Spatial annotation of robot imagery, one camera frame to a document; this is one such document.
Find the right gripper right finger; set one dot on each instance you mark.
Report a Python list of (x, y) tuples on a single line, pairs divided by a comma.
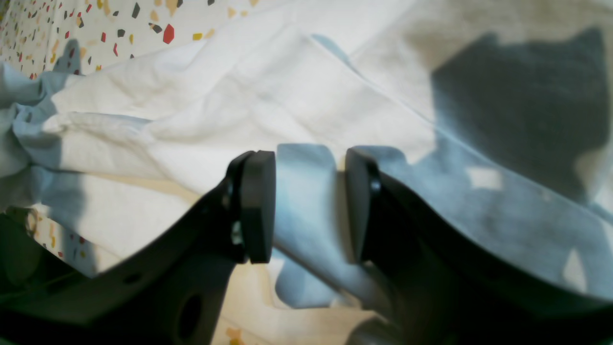
[(449, 290)]

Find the white T-shirt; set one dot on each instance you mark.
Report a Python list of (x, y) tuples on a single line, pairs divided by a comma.
[(497, 113)]

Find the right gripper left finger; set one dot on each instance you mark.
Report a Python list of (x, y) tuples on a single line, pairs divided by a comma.
[(172, 291)]

